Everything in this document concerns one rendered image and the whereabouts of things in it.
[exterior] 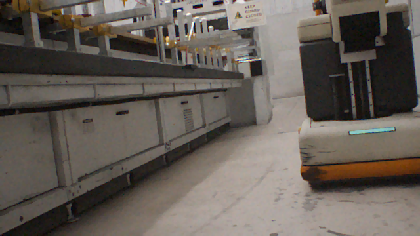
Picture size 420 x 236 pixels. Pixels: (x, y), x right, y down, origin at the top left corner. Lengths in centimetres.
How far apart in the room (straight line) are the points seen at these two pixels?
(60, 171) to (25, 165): 21
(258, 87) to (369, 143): 375
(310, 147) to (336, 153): 11
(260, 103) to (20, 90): 439
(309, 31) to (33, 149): 139
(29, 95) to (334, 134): 121
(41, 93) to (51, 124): 44
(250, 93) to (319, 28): 355
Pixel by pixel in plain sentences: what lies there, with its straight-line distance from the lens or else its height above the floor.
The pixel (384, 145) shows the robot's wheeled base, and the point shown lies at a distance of 189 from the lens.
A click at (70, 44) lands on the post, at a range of 168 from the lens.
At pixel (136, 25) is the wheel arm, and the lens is 189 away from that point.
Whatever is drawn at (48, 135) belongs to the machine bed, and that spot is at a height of 40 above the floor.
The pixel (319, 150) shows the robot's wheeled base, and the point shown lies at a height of 19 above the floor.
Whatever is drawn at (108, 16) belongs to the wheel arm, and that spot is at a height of 82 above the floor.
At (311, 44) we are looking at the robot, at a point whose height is 67.
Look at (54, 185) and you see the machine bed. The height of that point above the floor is 18.
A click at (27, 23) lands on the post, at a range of 148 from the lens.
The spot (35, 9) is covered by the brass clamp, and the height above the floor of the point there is 82.
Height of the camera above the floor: 49
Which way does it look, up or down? 3 degrees down
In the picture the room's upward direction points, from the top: 7 degrees counter-clockwise
